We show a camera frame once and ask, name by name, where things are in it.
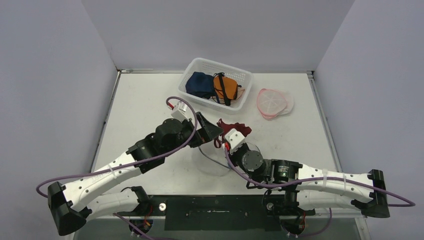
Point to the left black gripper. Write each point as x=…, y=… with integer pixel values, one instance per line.
x=208, y=131

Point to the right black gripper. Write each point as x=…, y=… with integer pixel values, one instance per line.
x=255, y=165

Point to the blue-trimmed mesh laundry bag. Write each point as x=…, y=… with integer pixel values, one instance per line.
x=210, y=160

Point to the dark red bra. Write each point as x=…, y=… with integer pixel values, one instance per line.
x=226, y=127

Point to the orange bra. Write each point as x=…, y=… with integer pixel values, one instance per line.
x=225, y=88

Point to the navy blue bra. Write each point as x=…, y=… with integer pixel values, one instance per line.
x=200, y=85

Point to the pink-trimmed mesh laundry bag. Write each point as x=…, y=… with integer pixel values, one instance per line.
x=273, y=103

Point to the beige bra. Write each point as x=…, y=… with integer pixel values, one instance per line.
x=238, y=94

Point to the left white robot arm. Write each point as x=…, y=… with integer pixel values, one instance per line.
x=75, y=203

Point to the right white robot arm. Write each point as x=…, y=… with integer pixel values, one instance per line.
x=307, y=188

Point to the white perforated plastic basket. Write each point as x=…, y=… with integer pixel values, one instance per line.
x=242, y=77

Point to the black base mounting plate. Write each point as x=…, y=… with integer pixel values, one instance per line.
x=219, y=213

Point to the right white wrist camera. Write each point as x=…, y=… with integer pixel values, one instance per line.
x=234, y=139

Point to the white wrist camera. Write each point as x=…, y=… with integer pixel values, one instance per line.
x=181, y=112
x=234, y=139

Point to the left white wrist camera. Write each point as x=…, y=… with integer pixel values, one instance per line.
x=181, y=112

